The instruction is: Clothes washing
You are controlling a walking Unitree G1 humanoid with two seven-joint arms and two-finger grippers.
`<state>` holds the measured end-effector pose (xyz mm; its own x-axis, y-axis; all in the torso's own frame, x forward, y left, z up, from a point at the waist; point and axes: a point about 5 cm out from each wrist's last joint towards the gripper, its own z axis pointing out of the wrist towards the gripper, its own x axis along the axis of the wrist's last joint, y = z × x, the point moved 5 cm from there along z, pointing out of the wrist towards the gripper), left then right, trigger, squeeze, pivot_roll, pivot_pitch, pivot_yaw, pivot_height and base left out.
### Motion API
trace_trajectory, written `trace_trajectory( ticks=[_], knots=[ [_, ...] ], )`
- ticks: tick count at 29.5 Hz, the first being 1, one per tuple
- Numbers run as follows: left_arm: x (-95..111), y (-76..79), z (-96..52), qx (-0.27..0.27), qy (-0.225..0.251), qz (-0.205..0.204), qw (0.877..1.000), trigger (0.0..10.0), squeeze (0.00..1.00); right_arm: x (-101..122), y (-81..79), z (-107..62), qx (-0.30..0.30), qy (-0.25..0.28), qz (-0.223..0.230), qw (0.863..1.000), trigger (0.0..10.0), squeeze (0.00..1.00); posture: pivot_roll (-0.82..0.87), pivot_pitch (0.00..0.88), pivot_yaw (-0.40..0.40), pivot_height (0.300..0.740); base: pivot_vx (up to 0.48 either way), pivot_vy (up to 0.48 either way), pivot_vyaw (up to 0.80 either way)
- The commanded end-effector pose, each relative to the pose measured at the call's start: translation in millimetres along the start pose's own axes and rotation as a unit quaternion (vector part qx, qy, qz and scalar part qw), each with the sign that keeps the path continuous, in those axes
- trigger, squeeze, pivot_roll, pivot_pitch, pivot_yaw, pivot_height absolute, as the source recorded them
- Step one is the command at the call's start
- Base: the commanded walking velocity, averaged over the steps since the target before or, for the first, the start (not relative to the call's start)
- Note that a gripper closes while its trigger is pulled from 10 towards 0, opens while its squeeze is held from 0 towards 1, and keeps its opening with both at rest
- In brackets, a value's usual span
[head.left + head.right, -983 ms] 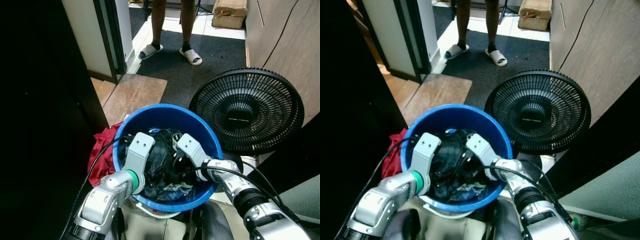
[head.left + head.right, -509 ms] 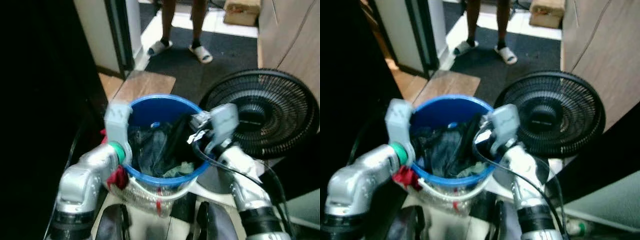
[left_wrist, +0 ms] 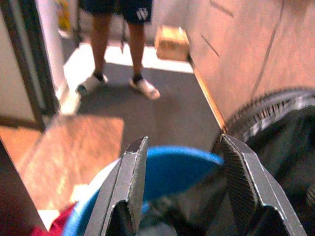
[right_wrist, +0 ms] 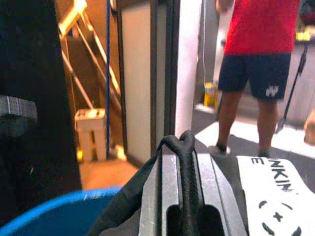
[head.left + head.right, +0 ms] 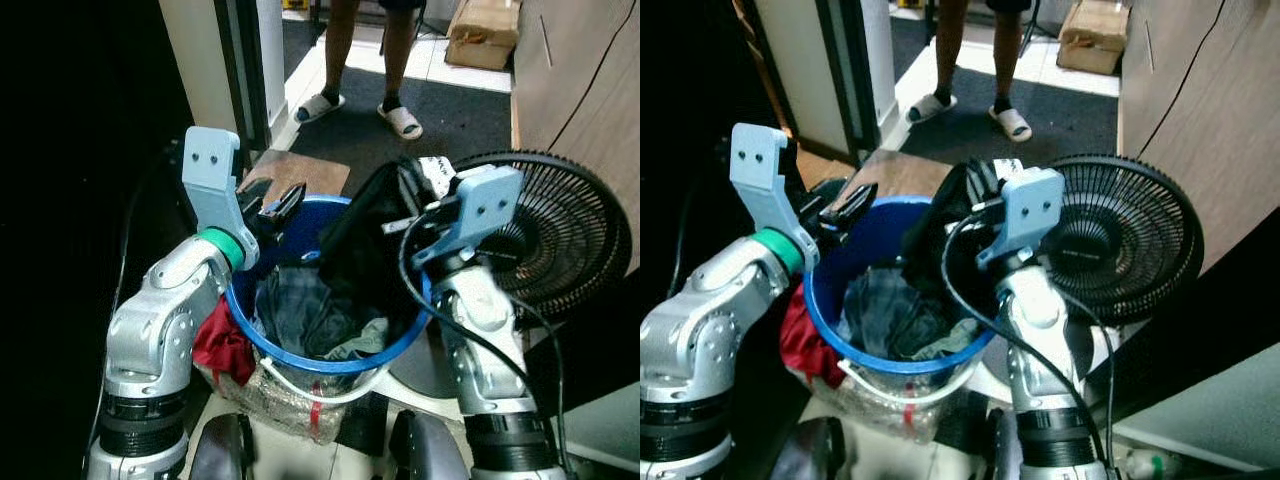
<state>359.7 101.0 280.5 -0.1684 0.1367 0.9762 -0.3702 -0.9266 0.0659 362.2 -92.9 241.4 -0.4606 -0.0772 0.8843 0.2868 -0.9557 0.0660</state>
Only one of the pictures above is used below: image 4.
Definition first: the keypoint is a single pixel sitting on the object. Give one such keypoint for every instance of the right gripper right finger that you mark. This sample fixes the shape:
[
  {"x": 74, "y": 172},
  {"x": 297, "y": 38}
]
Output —
[{"x": 221, "y": 186}]

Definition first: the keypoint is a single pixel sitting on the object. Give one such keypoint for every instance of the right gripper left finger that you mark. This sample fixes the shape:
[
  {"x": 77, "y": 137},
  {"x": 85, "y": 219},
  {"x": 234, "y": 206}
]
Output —
[{"x": 153, "y": 196}]

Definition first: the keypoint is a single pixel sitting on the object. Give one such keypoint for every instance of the black garment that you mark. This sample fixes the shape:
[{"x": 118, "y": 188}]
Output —
[{"x": 187, "y": 172}]

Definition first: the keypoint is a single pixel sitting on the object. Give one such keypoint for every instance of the yellow container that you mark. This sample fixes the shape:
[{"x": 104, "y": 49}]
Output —
[{"x": 210, "y": 94}]

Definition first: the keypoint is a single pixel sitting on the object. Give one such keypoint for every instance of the white plastic stool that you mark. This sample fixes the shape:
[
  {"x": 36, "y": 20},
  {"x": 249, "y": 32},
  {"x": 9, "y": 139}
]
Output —
[{"x": 89, "y": 123}]

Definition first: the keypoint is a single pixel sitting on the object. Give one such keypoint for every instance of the blue plastic basin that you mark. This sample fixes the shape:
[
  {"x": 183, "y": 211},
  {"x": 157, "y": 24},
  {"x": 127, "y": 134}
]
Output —
[{"x": 49, "y": 214}]

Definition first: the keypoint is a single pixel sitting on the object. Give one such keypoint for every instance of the dark framed sliding door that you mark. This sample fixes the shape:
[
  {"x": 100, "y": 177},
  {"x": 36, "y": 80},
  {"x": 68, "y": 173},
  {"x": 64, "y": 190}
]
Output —
[{"x": 137, "y": 73}]

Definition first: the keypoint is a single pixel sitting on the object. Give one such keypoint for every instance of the blue pole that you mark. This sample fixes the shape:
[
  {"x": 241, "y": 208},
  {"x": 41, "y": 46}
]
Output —
[{"x": 108, "y": 73}]

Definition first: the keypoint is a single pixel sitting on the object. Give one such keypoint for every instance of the person in red shirt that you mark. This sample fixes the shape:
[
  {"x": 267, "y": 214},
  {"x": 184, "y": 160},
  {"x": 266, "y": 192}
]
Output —
[{"x": 258, "y": 37}]

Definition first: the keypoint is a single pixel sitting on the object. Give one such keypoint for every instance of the metal folding ladder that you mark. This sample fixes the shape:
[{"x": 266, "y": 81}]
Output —
[{"x": 81, "y": 37}]

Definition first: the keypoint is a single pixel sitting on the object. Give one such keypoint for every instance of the black upright panel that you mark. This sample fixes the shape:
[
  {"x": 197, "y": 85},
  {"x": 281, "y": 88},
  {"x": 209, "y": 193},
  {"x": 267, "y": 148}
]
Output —
[{"x": 32, "y": 49}]

